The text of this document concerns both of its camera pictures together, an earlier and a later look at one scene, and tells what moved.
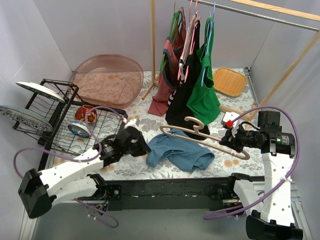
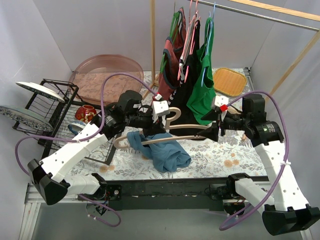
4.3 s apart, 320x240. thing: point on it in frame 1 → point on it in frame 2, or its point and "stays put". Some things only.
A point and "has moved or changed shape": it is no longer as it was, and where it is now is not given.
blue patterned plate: (26, 118) stays put
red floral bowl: (86, 113) stays put
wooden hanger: (221, 150) → (168, 127)
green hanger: (176, 16) stays put
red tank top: (169, 68) stays put
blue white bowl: (79, 128) stays put
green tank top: (203, 102) stays put
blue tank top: (190, 153) has moved or changed shape
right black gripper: (232, 138) → (219, 125)
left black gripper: (135, 139) → (155, 125)
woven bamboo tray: (228, 82) stays put
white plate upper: (40, 89) stays put
